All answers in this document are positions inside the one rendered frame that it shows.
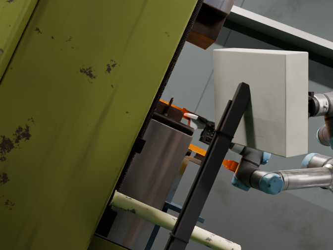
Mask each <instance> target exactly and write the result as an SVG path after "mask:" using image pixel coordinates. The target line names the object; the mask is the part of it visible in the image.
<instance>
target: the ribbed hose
mask: <svg viewBox="0 0 333 250"><path fill-rule="evenodd" d="M203 1H204V0H198V1H197V3H196V6H195V8H194V10H193V12H192V15H191V17H190V19H189V21H188V24H187V26H186V28H185V30H184V33H183V35H182V37H181V39H180V41H179V44H178V46H177V48H176V50H175V53H174V55H173V57H172V59H171V62H170V64H169V66H168V68H167V71H168V69H169V67H170V65H171V63H172V62H173V61H174V60H175V63H174V65H173V67H172V69H171V71H170V73H169V75H168V77H167V79H166V82H165V84H164V86H163V88H162V91H161V93H160V95H159V97H158V100H157V102H156V104H155V106H154V109H153V111H152V113H151V116H150V118H149V120H148V123H147V125H146V127H145V130H144V132H143V134H142V136H140V132H141V130H142V128H143V125H144V123H145V121H146V118H147V116H148V114H149V112H150V109H151V107H152V105H153V102H154V100H155V98H156V96H157V93H158V91H159V89H160V87H161V84H162V82H163V80H164V78H165V75H166V73H167V71H166V73H165V75H164V78H163V80H162V82H161V84H160V87H159V89H158V91H157V93H156V96H155V98H154V100H153V102H152V105H151V107H150V109H149V111H148V113H147V116H146V118H145V120H144V122H143V125H142V127H141V129H140V131H139V134H138V136H137V137H139V138H141V139H142V138H143V136H144V135H145V132H146V129H147V127H148V125H149V122H150V121H151V119H152V116H153V114H154V112H155V109H156V107H157V105H158V102H159V100H160V98H161V96H162V94H163V91H164V89H165V87H166V85H167V82H168V80H169V78H170V75H171V73H172V71H173V69H174V67H175V64H176V61H177V60H178V57H179V55H180V53H181V51H182V49H183V46H184V44H185V42H186V39H187V38H188V35H189V33H190V31H191V28H192V26H193V24H194V21H195V19H196V17H197V15H198V12H199V10H200V8H201V6H202V3H203ZM135 154H136V152H134V151H131V152H130V154H129V156H128V158H127V161H126V163H125V165H124V167H123V170H122V172H121V174H120V176H119V179H118V181H117V183H116V185H115V188H114V190H113V192H112V194H111V197H110V199H109V201H108V203H107V206H106V208H105V210H104V212H103V215H102V217H101V219H100V221H99V224H98V226H97V228H96V230H95V233H97V234H99V235H101V236H104V237H107V236H108V234H109V232H110V230H111V227H112V225H113V223H114V220H115V218H116V216H117V211H116V210H114V209H112V205H110V206H109V203H110V201H111V199H112V196H113V194H114V192H115V190H117V192H119V190H120V188H121V186H122V184H123V181H124V179H125V177H126V175H127V172H128V170H129V168H130V165H131V164H132V161H133V159H134V156H135Z"/></svg>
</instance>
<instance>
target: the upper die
mask: <svg viewBox="0 0 333 250"><path fill-rule="evenodd" d="M225 19H226V18H225V17H223V16H221V15H219V14H217V13H214V12H212V11H210V10H208V9H206V8H204V7H201V8H200V10H199V12H198V15H197V17H196V19H195V21H194V24H193V26H192V28H191V31H190V33H189V35H188V38H187V39H186V41H187V42H189V43H191V44H193V45H196V46H198V47H200V48H202V49H204V50H206V49H207V48H208V47H209V46H210V45H212V44H213V43H214V42H215V41H216V40H217V37H218V35H219V33H220V31H221V28H222V26H223V24H224V21H225Z"/></svg>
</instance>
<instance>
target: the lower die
mask: <svg viewBox="0 0 333 250"><path fill-rule="evenodd" d="M167 108H168V104H166V103H164V102H162V101H159V103H158V105H157V107H156V111H157V112H159V113H161V114H163V115H164V114H165V113H166V110H167ZM183 115H184V114H183V112H182V111H181V110H179V109H177V108H175V107H173V106H171V107H170V109H169V111H168V114H167V116H168V117H170V118H172V119H174V120H177V121H179V122H181V119H182V117H183Z"/></svg>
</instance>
